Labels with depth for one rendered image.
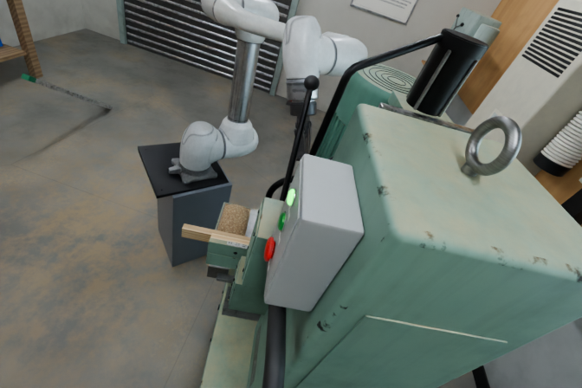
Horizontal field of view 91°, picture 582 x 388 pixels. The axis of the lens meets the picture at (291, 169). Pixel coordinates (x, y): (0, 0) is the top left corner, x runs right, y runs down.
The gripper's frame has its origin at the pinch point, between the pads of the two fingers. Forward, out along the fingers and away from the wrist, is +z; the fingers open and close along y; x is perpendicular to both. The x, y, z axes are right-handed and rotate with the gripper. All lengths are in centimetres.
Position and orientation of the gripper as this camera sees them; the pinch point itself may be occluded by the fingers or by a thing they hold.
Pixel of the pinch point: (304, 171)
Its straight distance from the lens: 85.8
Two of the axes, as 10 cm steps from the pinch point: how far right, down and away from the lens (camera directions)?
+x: 9.6, 0.4, -2.6
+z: 0.3, 9.6, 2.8
